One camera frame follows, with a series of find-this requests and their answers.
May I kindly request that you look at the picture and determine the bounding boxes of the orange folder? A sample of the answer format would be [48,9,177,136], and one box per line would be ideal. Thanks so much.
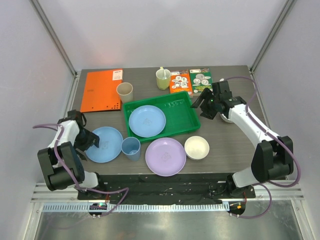
[80,68,123,113]

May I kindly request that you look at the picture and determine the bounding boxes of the blue plate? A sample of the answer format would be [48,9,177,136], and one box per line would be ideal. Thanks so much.
[128,105,166,138]
[85,126,123,164]

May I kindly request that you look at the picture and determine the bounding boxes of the white spoon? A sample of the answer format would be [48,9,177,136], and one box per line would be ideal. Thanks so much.
[157,67,170,80]

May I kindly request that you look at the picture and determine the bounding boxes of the green book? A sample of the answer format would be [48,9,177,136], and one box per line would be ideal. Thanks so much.
[189,68,213,97]

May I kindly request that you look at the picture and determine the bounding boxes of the purple plate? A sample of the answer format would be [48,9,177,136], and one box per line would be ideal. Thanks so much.
[145,137,187,177]

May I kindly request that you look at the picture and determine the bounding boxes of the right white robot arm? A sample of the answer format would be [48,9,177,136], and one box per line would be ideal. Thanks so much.
[191,80,294,198]

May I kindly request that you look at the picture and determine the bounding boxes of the white slotted cable duct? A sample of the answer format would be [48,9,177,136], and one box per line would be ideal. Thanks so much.
[42,202,230,213]

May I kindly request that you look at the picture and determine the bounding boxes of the blue cup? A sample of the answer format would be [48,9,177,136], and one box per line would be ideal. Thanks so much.
[121,137,141,162]

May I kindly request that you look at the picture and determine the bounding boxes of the white bowl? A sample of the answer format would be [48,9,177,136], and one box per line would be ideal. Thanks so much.
[184,136,210,161]
[220,113,234,124]

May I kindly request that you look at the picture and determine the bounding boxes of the near white bowl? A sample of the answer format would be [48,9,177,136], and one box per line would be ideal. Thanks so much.
[184,136,210,161]

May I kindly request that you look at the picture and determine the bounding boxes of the green plastic bin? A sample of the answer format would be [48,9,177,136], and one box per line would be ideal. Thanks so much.
[123,91,201,143]

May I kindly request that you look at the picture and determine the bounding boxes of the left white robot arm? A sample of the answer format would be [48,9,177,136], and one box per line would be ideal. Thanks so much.
[33,109,107,200]

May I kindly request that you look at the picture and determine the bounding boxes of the far white bowl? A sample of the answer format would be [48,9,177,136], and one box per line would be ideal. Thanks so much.
[220,113,234,124]

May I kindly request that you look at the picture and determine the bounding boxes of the beige cup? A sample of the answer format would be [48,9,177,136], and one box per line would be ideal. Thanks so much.
[116,82,134,104]

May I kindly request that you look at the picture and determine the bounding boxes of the orange book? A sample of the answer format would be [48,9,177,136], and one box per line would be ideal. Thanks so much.
[169,69,193,98]

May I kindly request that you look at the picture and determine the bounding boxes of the green cup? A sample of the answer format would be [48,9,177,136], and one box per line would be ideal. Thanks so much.
[155,67,171,90]

